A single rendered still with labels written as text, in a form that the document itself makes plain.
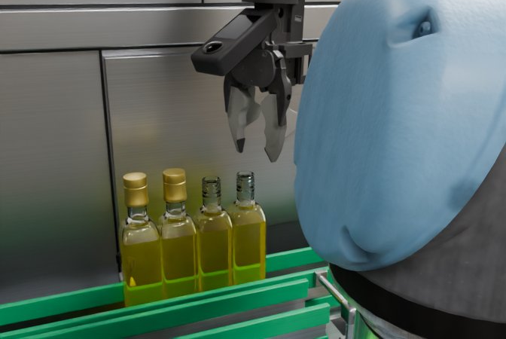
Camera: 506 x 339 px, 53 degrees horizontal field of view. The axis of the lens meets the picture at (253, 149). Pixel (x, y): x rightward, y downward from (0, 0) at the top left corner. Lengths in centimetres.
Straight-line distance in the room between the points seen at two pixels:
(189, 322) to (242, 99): 36
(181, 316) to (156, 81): 38
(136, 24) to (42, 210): 35
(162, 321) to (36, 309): 20
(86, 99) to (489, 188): 78
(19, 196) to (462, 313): 82
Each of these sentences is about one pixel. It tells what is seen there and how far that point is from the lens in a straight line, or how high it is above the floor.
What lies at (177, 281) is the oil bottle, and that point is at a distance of 83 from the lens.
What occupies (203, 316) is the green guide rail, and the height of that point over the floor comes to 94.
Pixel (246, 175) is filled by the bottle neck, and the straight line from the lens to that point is 83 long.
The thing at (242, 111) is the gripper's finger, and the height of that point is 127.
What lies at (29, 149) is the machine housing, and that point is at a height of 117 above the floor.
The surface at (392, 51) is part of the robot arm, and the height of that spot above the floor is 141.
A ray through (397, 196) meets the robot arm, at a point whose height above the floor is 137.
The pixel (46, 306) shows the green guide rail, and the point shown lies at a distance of 90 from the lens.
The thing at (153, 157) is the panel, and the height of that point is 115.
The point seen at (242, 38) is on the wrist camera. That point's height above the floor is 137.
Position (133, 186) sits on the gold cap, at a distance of 76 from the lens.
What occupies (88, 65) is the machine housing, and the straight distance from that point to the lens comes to 88.
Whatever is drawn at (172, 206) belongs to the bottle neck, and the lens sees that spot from 79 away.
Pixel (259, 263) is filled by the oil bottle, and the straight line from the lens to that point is 87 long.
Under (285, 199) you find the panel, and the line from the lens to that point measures 101.
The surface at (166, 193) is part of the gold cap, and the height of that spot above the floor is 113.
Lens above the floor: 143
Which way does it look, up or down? 18 degrees down
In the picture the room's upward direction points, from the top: straight up
